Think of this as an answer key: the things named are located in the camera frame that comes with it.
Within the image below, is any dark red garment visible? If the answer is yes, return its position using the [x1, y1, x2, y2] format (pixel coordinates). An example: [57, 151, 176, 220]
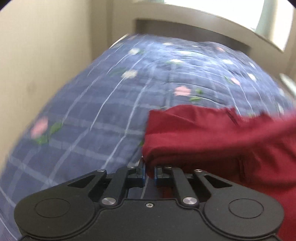
[142, 105, 295, 240]

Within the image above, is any blue plaid floral quilt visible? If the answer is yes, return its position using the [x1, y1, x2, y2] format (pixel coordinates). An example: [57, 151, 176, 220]
[1, 35, 293, 240]

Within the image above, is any grey headboard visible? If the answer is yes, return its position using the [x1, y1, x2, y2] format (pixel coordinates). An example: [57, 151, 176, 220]
[135, 19, 251, 55]

